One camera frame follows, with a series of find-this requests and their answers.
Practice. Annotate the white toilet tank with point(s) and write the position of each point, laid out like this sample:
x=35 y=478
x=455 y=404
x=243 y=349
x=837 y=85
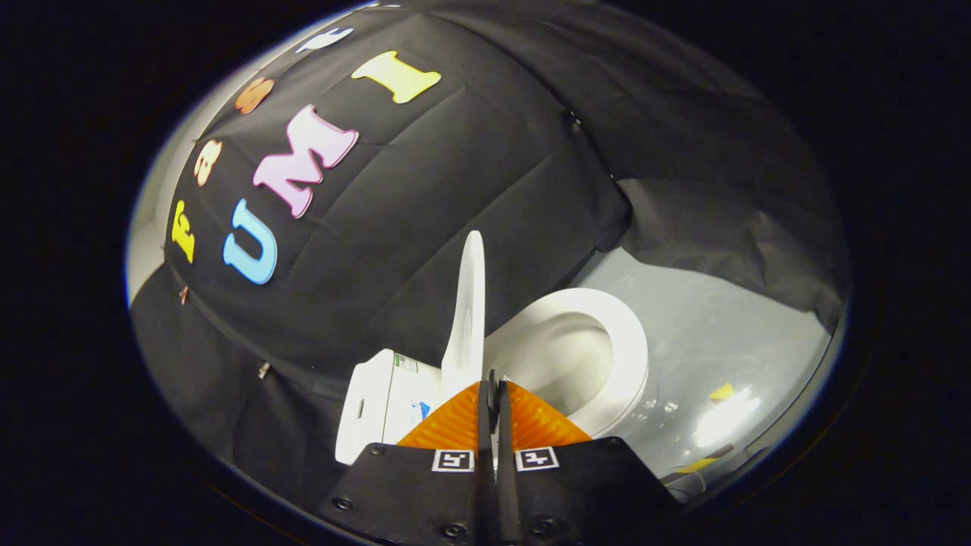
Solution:
x=379 y=402

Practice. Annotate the yellow floor tape piece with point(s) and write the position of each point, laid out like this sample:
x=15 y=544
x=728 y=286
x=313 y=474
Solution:
x=696 y=465
x=721 y=392

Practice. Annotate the white toilet lid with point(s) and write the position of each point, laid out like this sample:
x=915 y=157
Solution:
x=466 y=318

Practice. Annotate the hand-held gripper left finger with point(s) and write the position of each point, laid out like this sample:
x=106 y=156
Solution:
x=410 y=493

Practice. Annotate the black backdrop cloth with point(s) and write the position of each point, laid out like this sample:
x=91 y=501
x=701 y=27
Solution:
x=470 y=197

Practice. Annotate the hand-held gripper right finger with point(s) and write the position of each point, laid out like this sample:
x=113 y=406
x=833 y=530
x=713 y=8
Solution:
x=576 y=493

